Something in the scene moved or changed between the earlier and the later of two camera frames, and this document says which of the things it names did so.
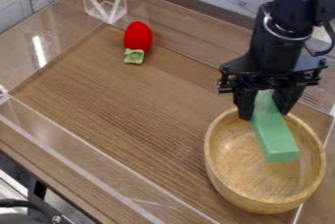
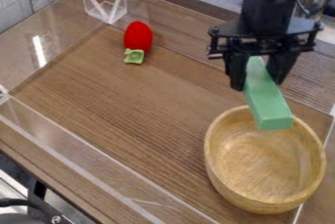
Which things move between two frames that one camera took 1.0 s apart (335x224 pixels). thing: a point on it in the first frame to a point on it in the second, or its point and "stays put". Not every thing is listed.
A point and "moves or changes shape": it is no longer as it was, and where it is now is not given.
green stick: (272, 127) moves or changes shape
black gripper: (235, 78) to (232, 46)
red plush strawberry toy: (138, 38) stays put
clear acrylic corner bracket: (109, 11) stays put
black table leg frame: (40, 211) stays put
